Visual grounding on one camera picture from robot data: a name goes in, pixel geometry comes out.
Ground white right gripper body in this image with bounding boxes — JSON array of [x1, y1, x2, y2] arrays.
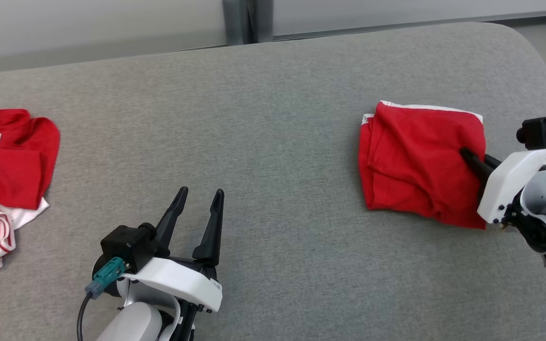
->
[[477, 145, 546, 224]]

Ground red jersey with white stripes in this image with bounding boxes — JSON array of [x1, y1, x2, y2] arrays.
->
[[358, 100, 488, 230]]

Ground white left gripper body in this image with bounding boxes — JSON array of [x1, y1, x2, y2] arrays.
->
[[121, 256, 223, 314]]

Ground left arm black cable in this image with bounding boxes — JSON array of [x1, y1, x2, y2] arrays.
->
[[78, 257, 129, 341]]

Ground grey partition post with cabling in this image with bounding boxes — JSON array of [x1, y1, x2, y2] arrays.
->
[[222, 0, 274, 46]]

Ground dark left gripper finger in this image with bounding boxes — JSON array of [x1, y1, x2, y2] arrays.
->
[[192, 188, 225, 267], [154, 186, 189, 257]]

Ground red garment striped white trim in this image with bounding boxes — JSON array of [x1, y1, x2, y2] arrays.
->
[[0, 109, 61, 304]]

